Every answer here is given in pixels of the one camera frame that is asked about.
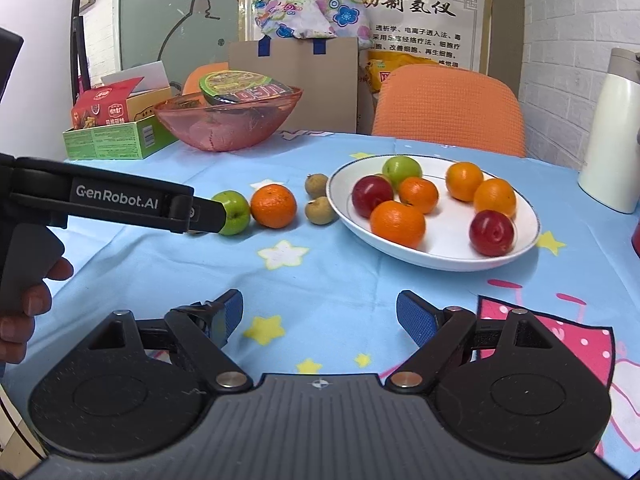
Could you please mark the small mandarin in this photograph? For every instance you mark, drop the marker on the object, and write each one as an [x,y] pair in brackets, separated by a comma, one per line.
[273,206]
[397,223]
[418,194]

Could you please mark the white thermos jug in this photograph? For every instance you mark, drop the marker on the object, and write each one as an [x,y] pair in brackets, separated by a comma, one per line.
[610,135]

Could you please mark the brown cardboard box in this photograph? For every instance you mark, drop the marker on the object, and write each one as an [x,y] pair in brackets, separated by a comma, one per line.
[325,85]

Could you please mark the blue cartoon tablecloth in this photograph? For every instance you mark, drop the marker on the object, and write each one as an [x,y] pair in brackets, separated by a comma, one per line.
[325,270]

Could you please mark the person's left hand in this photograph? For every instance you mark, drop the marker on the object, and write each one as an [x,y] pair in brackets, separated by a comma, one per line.
[15,340]

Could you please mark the green cardboard box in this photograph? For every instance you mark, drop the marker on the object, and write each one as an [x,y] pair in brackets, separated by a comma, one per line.
[105,142]

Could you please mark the red snack packet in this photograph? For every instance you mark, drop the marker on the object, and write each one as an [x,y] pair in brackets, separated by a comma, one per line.
[100,105]

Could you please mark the instant noodle cup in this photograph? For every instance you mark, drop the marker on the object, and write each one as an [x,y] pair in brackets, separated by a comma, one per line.
[240,87]

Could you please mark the beige cardboard box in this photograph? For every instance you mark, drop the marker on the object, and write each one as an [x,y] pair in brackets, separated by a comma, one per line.
[15,440]

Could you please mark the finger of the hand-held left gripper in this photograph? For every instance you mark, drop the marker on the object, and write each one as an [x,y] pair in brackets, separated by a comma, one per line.
[207,212]

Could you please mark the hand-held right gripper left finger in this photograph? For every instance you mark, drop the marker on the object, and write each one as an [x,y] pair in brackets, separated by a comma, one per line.
[232,310]

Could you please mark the floral cloth bag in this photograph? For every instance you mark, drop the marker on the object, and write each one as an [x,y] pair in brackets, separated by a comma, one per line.
[310,10]

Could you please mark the orange chair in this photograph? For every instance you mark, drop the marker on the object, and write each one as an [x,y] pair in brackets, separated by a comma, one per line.
[202,77]
[445,105]

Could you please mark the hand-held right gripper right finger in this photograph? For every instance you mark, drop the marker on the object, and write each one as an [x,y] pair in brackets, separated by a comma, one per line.
[417,317]

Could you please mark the pink glass bowl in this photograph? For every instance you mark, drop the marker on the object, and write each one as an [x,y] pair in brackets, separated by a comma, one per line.
[225,130]

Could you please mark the green apple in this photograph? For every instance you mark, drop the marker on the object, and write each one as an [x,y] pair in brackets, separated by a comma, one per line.
[401,170]
[235,210]

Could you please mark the red plum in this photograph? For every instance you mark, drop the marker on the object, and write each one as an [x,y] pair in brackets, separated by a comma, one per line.
[491,232]
[372,195]

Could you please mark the frosted glass door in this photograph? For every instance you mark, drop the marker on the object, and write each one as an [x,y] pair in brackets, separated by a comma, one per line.
[175,10]

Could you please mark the white plate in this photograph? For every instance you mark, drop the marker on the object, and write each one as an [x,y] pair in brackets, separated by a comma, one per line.
[450,240]

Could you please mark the white paper sheet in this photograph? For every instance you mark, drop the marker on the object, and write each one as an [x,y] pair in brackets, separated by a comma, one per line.
[145,75]

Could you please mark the red thermos jug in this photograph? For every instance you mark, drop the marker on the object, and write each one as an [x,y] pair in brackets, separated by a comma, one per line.
[636,237]

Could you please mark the wall poster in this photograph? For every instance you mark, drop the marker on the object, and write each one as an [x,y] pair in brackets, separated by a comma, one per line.
[425,25]

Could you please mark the yellow bag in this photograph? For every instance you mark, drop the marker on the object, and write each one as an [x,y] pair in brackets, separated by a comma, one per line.
[385,67]

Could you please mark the large orange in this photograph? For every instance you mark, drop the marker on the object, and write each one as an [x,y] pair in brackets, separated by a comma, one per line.
[494,197]
[464,180]

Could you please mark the yellowish carton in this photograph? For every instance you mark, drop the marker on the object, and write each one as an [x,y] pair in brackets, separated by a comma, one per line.
[150,105]

